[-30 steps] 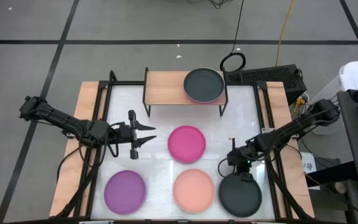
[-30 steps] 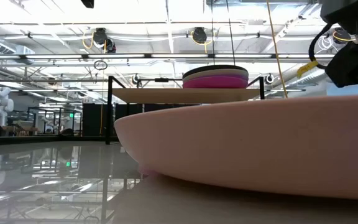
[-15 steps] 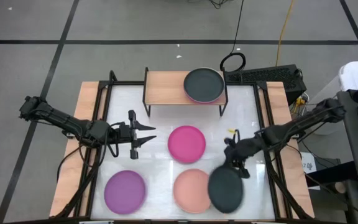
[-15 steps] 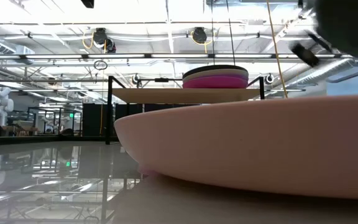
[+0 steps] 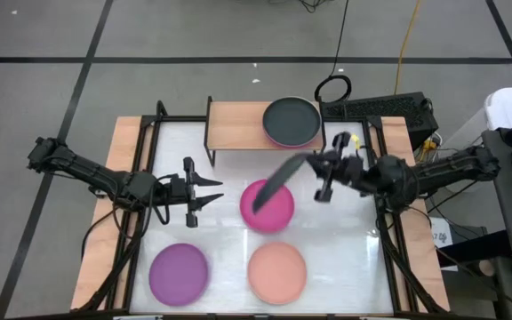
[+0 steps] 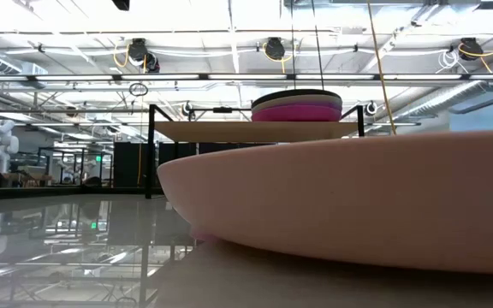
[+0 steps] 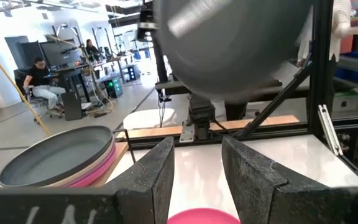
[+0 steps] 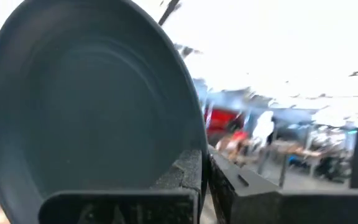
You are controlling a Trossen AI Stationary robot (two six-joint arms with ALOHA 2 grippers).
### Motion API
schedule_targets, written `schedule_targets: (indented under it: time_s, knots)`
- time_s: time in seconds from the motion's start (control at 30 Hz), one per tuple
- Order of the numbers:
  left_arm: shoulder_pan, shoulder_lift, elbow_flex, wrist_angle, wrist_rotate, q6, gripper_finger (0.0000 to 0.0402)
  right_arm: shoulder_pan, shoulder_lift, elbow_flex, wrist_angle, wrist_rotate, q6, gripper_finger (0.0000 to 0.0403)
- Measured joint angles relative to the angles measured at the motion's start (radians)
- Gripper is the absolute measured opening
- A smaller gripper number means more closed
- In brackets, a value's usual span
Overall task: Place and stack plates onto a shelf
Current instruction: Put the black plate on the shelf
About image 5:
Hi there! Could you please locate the white plastic container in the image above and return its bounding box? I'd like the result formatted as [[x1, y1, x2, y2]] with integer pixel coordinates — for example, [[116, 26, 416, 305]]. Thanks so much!
[[484, 87, 512, 132]]

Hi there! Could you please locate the wooden shelf with black legs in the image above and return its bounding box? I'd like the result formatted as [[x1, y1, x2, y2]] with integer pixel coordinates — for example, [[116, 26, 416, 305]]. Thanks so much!
[[204, 95, 327, 168]]

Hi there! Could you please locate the black floor cable bundle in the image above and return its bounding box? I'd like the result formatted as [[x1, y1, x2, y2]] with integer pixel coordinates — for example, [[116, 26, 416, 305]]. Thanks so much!
[[267, 0, 341, 13]]

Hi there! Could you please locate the yellow cable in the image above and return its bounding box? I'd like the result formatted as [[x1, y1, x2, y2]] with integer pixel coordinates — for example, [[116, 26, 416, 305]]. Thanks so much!
[[393, 0, 424, 95]]

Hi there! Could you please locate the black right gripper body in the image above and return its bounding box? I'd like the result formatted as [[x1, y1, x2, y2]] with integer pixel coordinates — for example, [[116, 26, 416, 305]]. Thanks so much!
[[313, 131, 366, 204]]

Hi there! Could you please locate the black computer case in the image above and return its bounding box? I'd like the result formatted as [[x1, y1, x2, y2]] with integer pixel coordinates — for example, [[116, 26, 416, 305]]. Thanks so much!
[[320, 92, 440, 151]]

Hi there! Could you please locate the dark grey plate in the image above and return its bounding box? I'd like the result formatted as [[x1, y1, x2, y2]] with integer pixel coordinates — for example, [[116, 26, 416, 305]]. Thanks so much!
[[252, 153, 310, 214], [262, 96, 323, 147]]

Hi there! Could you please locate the white printed paper sheet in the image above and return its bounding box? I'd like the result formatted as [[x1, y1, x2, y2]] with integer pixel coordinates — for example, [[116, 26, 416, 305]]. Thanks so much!
[[428, 216, 455, 272]]

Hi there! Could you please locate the salmon pink plate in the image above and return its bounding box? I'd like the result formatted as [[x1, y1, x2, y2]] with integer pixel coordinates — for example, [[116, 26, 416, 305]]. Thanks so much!
[[246, 241, 308, 307]]

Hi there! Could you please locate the black coiled cable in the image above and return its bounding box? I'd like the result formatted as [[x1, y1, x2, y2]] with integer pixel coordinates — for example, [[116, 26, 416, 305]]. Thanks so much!
[[313, 0, 354, 105]]

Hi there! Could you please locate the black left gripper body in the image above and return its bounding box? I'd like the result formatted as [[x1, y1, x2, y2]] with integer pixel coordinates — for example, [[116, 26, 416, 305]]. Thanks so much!
[[168, 156, 200, 229]]

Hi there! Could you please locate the black metal table frame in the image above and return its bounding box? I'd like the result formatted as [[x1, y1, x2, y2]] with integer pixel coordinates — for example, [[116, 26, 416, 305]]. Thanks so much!
[[77, 100, 444, 317]]

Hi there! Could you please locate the purple plate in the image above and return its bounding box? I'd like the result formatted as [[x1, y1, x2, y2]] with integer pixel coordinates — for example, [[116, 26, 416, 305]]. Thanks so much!
[[148, 242, 211, 308]]

